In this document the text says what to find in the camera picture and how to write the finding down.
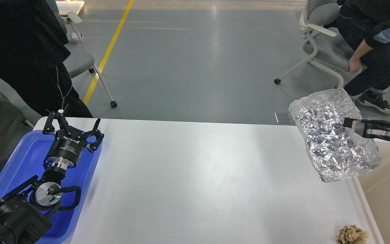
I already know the person in dark trousers right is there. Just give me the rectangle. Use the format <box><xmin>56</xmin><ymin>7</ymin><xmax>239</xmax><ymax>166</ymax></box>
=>
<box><xmin>336</xmin><ymin>0</ymin><xmax>390</xmax><ymax>113</ymax></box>

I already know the person in black left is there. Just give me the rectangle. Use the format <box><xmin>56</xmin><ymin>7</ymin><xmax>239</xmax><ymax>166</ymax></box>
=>
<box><xmin>0</xmin><ymin>0</ymin><xmax>92</xmax><ymax>118</ymax></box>

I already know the grey chair left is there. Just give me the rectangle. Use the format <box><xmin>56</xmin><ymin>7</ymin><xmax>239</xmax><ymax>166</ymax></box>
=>
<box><xmin>55</xmin><ymin>12</ymin><xmax>117</xmax><ymax>108</ymax></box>

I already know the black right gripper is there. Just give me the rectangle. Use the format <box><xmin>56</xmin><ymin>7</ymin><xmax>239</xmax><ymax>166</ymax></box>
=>
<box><xmin>343</xmin><ymin>117</ymin><xmax>390</xmax><ymax>141</ymax></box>

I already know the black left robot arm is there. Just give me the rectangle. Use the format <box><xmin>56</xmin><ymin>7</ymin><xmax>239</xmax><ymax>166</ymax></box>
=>
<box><xmin>0</xmin><ymin>111</ymin><xmax>104</xmax><ymax>244</ymax></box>

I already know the aluminium foil sheet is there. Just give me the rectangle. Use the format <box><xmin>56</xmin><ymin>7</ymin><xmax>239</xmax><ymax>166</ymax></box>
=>
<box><xmin>288</xmin><ymin>88</ymin><xmax>382</xmax><ymax>182</ymax></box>

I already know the metal floor plate left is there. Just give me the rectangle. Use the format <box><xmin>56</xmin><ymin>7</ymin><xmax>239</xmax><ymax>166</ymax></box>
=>
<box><xmin>275</xmin><ymin>112</ymin><xmax>292</xmax><ymax>124</ymax></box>

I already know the blue plastic tray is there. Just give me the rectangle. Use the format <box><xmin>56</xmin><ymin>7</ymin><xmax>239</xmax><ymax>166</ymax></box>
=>
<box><xmin>0</xmin><ymin>130</ymin><xmax>102</xmax><ymax>244</ymax></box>

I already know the crumpled brown paper ball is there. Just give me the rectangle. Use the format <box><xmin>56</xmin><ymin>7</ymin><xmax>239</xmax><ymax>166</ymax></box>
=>
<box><xmin>336</xmin><ymin>225</ymin><xmax>369</xmax><ymax>244</ymax></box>

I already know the grey chair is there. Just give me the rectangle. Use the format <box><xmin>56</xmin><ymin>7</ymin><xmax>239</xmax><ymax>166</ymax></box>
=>
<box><xmin>274</xmin><ymin>0</ymin><xmax>353</xmax><ymax>88</ymax></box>
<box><xmin>55</xmin><ymin>12</ymin><xmax>117</xmax><ymax>108</ymax></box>

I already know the grey chair right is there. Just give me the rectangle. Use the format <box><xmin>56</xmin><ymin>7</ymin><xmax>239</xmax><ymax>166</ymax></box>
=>
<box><xmin>274</xmin><ymin>0</ymin><xmax>353</xmax><ymax>88</ymax></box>

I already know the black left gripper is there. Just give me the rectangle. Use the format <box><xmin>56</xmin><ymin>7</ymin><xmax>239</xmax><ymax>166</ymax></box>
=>
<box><xmin>42</xmin><ymin>104</ymin><xmax>104</xmax><ymax>169</ymax></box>

